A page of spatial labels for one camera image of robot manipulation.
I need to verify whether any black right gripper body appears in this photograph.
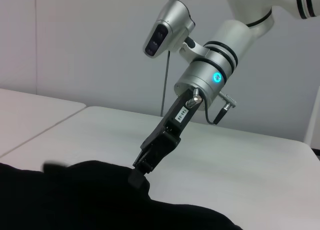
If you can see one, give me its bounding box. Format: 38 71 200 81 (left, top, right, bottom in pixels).
140 89 206 161

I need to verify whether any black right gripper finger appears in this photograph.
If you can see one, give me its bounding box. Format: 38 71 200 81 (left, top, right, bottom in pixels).
128 149 161 191

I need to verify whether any black t-shirt with FREE print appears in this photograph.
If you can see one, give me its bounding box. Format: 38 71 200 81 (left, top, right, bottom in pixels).
0 159 243 230

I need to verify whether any right gripper cable with connector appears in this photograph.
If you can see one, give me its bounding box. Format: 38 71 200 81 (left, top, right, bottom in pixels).
186 88 239 125

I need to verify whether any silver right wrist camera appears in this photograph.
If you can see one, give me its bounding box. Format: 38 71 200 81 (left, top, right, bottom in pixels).
142 0 196 59

